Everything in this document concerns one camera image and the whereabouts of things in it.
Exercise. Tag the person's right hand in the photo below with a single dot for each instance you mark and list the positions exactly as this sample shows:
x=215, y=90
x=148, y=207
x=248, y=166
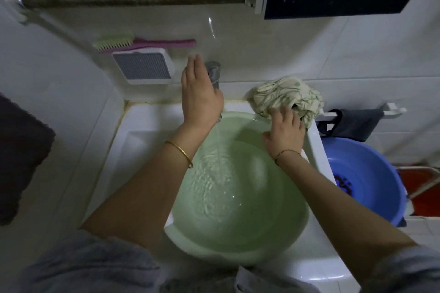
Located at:
x=285, y=135

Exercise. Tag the metal faucet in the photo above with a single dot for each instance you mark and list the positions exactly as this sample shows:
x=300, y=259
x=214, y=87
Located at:
x=213, y=73

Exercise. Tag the cream leaf-patterned clothes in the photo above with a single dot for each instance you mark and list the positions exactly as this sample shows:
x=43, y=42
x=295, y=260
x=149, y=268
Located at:
x=288, y=93

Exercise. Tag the gold bangle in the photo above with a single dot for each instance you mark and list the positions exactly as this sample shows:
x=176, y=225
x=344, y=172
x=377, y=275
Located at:
x=178, y=147

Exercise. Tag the person's left forearm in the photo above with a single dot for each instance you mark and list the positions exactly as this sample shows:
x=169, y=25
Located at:
x=144, y=196

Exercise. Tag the person's right forearm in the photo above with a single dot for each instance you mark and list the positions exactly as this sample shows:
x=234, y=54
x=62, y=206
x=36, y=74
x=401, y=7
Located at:
x=343, y=224

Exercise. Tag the person's grey patterned shirt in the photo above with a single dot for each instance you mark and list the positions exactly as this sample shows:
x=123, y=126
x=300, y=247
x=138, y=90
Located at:
x=86, y=268

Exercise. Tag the white ceramic sink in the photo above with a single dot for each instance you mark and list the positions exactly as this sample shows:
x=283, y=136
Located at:
x=137, y=145

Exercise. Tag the white wall box grey ribbed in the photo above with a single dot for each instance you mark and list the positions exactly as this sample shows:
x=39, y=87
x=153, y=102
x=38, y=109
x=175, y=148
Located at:
x=142, y=66

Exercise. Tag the light green plastic basin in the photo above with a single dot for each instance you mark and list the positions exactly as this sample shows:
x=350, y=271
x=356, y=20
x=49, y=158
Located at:
x=247, y=207

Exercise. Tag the person's left hand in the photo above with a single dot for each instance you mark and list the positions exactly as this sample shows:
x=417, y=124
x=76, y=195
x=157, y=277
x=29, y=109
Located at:
x=201, y=97

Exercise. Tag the green and pink scrub brush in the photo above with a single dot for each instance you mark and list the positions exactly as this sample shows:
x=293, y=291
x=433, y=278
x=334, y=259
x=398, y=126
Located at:
x=165, y=42

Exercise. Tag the dark grey cloth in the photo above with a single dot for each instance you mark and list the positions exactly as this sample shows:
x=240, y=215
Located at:
x=357, y=124

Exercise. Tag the blue plastic basin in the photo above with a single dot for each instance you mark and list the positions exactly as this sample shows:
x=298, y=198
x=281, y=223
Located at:
x=367, y=172

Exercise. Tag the red bucket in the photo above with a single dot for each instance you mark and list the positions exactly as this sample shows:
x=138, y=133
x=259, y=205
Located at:
x=426, y=205

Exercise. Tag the dark purple towel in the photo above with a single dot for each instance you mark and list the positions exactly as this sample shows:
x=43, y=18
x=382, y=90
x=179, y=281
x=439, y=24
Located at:
x=20, y=159

